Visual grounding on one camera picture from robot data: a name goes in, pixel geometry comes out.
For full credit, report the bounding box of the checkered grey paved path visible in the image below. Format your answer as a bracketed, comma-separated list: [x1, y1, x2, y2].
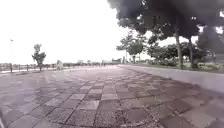
[0, 64, 224, 128]

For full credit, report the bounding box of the row of large trees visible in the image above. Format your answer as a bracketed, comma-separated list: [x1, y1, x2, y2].
[107, 0, 224, 70]

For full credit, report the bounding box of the small thin-crowned tree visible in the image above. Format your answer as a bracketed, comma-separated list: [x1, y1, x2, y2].
[31, 43, 47, 72]

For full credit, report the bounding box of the dark railing fence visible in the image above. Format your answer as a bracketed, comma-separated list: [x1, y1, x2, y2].
[0, 62, 81, 74]

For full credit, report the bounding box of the grass strip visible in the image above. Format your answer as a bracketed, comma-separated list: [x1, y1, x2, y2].
[146, 61, 224, 74]

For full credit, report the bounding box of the lamp pole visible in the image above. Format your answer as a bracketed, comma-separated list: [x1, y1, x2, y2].
[9, 38, 15, 74]

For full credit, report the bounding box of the low grey concrete wall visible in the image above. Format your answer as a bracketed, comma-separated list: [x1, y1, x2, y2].
[118, 63, 224, 94]

